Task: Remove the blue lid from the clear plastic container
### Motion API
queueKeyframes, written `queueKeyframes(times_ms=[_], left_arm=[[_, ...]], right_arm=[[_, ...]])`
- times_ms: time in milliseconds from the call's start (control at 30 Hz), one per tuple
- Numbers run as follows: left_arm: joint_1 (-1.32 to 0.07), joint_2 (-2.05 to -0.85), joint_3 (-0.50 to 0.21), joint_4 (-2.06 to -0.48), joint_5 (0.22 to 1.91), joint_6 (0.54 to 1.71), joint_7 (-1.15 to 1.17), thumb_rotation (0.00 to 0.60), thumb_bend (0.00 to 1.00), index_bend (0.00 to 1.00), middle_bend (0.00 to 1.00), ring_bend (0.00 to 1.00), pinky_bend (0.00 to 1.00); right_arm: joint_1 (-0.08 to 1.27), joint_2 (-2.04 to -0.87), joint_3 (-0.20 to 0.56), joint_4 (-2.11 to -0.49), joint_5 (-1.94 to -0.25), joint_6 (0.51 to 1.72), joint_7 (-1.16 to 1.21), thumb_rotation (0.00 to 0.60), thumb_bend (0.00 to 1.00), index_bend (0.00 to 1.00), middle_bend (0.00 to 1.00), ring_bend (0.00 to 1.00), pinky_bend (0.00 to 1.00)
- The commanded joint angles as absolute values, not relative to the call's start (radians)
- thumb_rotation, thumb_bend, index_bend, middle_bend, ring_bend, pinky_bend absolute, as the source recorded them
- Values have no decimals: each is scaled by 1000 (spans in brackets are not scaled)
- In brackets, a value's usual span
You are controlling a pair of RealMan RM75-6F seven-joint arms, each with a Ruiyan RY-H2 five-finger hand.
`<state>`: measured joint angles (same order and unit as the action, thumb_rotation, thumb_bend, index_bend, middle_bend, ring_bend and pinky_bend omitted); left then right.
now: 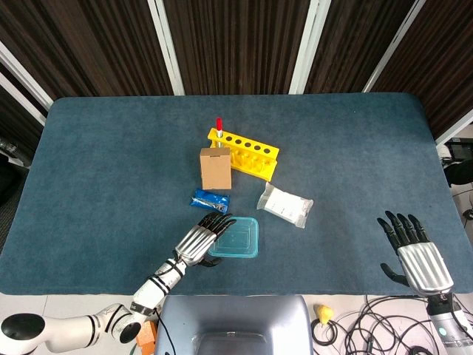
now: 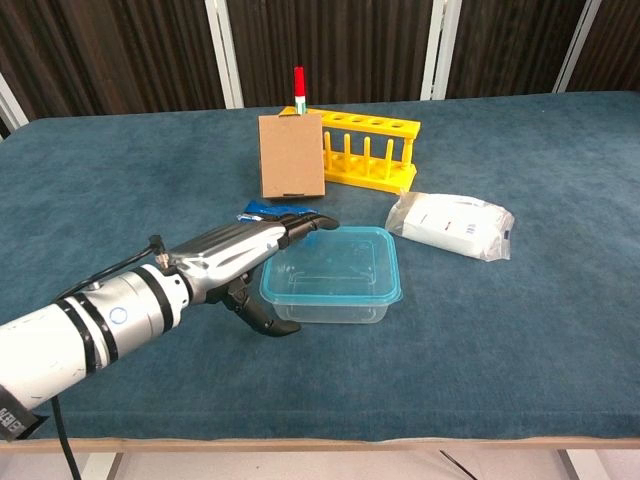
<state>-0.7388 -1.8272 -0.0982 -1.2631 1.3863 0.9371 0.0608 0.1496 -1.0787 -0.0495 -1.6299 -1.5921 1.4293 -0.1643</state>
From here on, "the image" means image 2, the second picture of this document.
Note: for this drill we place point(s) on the brown cardboard box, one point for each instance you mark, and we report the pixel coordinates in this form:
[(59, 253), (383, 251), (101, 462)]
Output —
[(292, 155)]

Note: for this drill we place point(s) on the blue table cloth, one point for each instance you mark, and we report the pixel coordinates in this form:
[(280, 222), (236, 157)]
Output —
[(150, 165)]

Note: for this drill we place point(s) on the white tissue pack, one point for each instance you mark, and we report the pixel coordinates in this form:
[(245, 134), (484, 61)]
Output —
[(450, 225)]

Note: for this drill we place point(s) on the white metal frame post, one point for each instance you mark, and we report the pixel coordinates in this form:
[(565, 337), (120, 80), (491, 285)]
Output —
[(11, 105), (440, 50), (580, 45), (225, 50)]

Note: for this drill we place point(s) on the clear plastic container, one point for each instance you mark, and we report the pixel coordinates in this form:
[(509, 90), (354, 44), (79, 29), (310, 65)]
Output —
[(340, 315)]

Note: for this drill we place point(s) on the blue snack packet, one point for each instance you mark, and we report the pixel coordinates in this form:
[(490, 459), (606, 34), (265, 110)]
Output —
[(255, 209)]

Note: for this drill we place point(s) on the blue container lid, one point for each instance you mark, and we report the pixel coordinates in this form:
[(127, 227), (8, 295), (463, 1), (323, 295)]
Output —
[(330, 260)]

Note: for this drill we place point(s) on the wooden edged table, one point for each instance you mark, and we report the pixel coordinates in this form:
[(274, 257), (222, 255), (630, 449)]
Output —
[(350, 444)]

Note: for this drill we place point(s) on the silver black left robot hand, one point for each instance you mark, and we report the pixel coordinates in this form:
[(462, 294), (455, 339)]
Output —
[(225, 250)]

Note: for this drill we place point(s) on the red capped tube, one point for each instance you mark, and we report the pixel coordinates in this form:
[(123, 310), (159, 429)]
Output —
[(299, 82)]

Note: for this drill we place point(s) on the yellow plastic test tube rack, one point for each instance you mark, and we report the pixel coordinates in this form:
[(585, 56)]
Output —
[(370, 175)]

